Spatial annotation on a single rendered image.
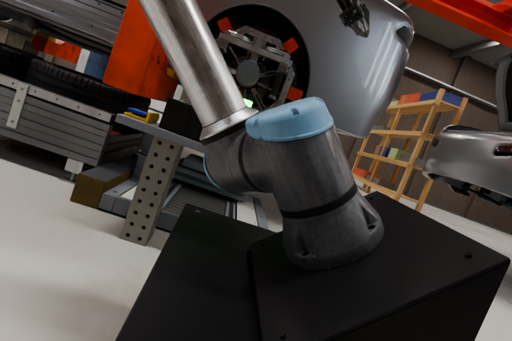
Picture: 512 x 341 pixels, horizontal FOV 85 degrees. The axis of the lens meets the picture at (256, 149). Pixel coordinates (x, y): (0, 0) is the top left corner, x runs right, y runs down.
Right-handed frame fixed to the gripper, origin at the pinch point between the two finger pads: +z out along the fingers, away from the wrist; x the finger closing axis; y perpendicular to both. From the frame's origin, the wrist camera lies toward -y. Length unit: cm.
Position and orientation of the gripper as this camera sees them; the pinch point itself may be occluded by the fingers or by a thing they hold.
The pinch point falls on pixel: (365, 33)
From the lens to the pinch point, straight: 126.5
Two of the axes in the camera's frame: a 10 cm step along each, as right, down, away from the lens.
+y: -3.0, 7.1, -6.4
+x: 7.3, -2.6, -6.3
